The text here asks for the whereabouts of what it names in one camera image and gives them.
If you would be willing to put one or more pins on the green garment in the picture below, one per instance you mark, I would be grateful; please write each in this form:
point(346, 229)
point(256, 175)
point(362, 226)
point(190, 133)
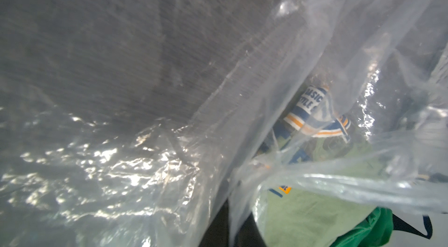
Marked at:
point(374, 231)

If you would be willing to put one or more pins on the clear plastic vacuum bag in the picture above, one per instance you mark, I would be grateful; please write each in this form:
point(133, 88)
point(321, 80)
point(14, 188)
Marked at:
point(129, 123)

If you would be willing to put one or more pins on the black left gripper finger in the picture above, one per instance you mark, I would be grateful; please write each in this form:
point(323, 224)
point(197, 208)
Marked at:
point(217, 234)

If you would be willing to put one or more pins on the olive green printed t-shirt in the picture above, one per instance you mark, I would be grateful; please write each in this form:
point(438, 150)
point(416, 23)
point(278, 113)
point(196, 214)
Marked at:
point(297, 218)

